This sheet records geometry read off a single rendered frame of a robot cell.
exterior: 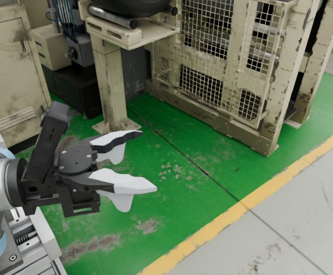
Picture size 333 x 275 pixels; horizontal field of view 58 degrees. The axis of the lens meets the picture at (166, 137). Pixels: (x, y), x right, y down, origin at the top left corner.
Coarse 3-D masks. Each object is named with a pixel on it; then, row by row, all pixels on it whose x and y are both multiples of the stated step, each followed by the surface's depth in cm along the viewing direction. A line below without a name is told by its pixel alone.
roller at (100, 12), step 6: (90, 6) 156; (90, 12) 157; (96, 12) 153; (102, 12) 150; (108, 12) 148; (108, 18) 148; (114, 18) 145; (120, 18) 142; (126, 18) 140; (120, 24) 144; (126, 24) 140; (132, 24) 139
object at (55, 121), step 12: (48, 108) 39; (60, 108) 39; (48, 120) 37; (60, 120) 38; (48, 132) 38; (60, 132) 38; (36, 144) 40; (48, 144) 39; (36, 156) 40; (48, 156) 40; (36, 168) 41; (36, 180) 42
